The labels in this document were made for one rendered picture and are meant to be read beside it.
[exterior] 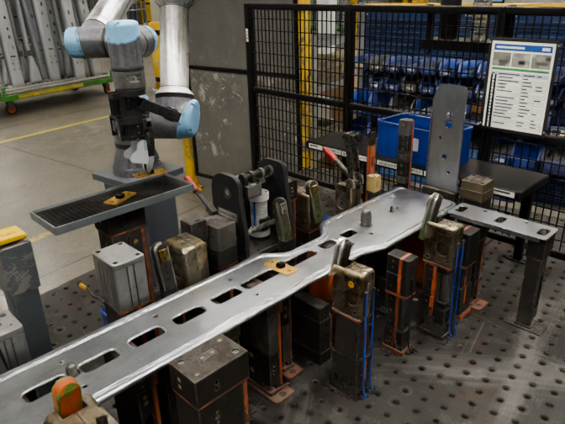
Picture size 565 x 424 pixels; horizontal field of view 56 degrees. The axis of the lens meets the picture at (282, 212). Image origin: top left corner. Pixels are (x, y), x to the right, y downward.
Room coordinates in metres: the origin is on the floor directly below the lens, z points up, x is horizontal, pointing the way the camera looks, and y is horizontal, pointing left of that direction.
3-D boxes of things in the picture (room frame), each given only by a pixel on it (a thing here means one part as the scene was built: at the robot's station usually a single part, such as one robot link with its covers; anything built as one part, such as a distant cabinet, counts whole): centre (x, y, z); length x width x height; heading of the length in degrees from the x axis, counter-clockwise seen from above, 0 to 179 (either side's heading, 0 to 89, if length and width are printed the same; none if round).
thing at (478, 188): (1.57, -0.61, 0.88); 0.08 x 0.08 x 0.36; 44
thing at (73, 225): (1.23, 0.41, 1.16); 0.37 x 0.14 x 0.02; 134
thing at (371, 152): (1.65, -0.29, 0.95); 0.03 x 0.01 x 0.50; 134
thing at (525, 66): (1.79, -0.79, 1.30); 0.23 x 0.02 x 0.31; 44
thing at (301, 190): (1.49, -0.07, 0.88); 0.11 x 0.09 x 0.37; 44
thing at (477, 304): (1.44, -0.58, 0.84); 0.11 x 0.06 x 0.29; 44
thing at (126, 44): (1.30, 0.36, 1.51); 0.09 x 0.08 x 0.11; 174
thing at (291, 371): (1.16, 0.02, 0.84); 0.13 x 0.05 x 0.29; 44
